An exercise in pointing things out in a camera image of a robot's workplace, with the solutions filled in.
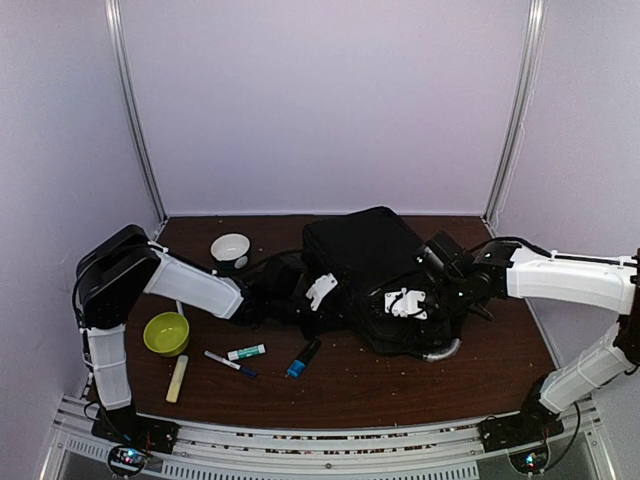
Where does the right aluminium corner post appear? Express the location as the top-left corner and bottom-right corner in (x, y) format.
(483, 0), (547, 234)

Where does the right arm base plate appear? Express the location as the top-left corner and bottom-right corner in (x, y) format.
(478, 414), (564, 453)

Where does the yellow highlighter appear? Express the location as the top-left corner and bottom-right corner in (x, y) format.
(165, 355), (189, 403)

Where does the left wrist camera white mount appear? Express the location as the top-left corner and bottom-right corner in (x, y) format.
(305, 273), (338, 312)

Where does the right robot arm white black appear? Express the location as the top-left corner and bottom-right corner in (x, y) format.
(415, 231), (639, 442)

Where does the green white glue stick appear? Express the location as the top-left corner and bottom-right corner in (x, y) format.
(227, 344), (266, 361)

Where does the white blue pen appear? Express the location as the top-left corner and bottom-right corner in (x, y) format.
(203, 350), (258, 378)

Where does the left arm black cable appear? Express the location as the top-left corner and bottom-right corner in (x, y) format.
(72, 252), (306, 331)

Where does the aluminium front rail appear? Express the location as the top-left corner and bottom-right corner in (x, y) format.
(39, 394), (616, 480)

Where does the left aluminium corner post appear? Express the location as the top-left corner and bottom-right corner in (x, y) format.
(104, 0), (169, 236)

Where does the aluminium corner post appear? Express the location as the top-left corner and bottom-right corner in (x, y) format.
(483, 0), (547, 234)
(104, 0), (169, 236)

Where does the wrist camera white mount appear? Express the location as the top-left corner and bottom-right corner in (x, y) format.
(305, 273), (338, 312)
(384, 287), (428, 320)

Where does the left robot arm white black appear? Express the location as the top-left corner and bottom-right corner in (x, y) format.
(71, 224), (295, 444)

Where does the green plastic bowl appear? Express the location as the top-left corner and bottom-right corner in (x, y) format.
(143, 312), (190, 357)

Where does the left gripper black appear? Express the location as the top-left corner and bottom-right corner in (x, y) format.
(270, 293), (347, 342)

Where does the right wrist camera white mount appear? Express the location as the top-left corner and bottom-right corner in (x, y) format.
(384, 287), (428, 320)

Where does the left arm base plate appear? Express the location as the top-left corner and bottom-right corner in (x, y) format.
(91, 417), (179, 454)

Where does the blue black highlighter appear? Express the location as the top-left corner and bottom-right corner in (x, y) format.
(287, 339), (322, 378)

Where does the black student bag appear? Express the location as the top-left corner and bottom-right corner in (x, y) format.
(302, 206), (462, 362)

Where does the white black ceramic bowl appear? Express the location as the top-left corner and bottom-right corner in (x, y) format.
(210, 233), (252, 273)

